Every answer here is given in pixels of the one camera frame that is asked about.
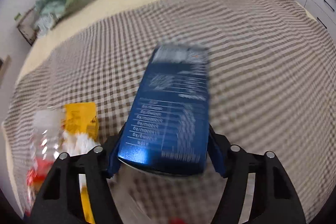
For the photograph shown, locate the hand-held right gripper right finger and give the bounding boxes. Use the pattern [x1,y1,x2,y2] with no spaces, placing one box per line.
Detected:
[209,126,306,224]

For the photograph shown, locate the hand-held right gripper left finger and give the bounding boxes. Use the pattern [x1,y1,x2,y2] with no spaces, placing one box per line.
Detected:
[25,126,126,224]

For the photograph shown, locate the yellow snack packet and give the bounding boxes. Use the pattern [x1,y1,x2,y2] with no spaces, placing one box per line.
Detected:
[62,102,100,224]

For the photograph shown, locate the blue carton box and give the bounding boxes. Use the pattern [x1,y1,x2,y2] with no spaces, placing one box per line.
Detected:
[117,44,210,177]

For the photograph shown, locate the clear plastic bottle red label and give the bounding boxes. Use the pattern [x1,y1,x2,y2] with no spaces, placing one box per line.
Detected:
[25,109,66,216]

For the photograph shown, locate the wooden bed with checkered blanket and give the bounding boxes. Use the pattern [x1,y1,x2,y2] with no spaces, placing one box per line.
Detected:
[3,0,336,224]

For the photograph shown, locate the nightstand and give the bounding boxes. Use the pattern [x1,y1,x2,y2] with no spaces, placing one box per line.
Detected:
[16,7,40,46]

